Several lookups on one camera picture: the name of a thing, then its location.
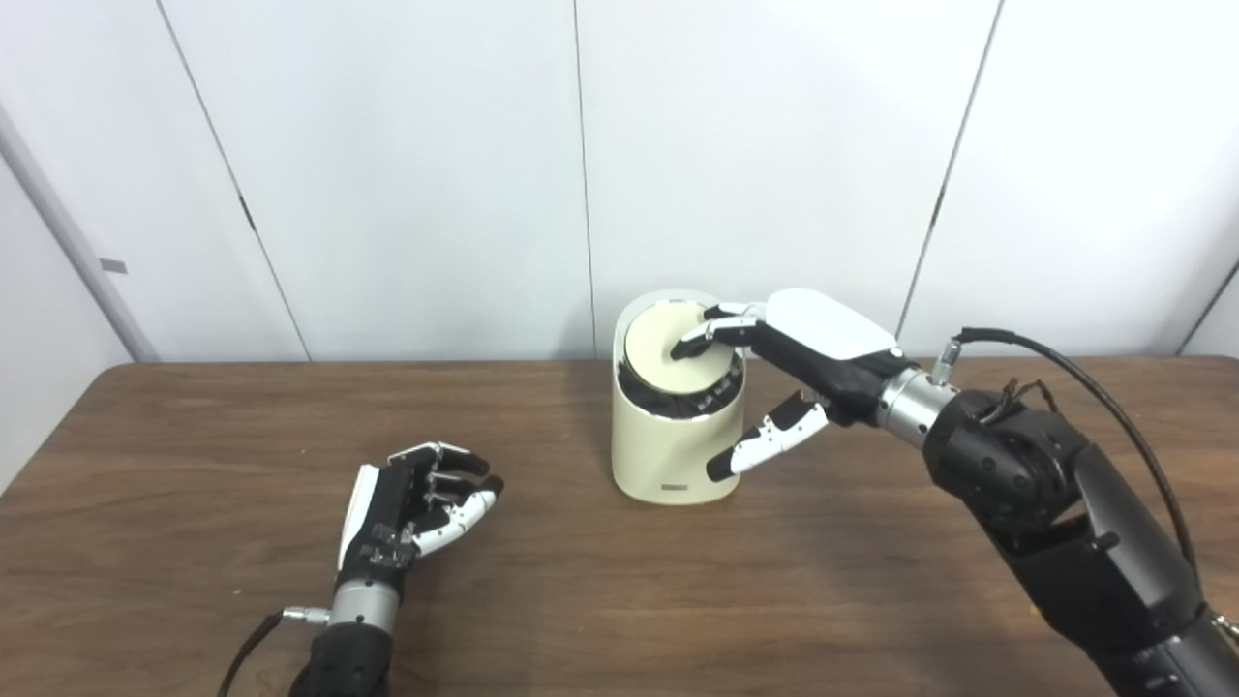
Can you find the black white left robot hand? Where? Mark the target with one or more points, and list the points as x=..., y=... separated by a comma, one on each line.
x=382, y=508

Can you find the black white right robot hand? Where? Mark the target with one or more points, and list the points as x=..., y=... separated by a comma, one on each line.
x=832, y=348

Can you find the cream round bin lid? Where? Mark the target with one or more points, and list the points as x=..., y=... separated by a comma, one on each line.
x=658, y=368

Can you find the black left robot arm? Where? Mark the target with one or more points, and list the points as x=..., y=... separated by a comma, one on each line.
x=348, y=658

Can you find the black bin liner bag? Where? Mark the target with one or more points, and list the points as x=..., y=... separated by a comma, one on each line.
x=658, y=404

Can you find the cream-colored bin body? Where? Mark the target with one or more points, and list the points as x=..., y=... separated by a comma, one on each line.
x=668, y=455

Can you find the gray wall corner post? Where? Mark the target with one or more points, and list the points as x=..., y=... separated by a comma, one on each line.
x=73, y=227

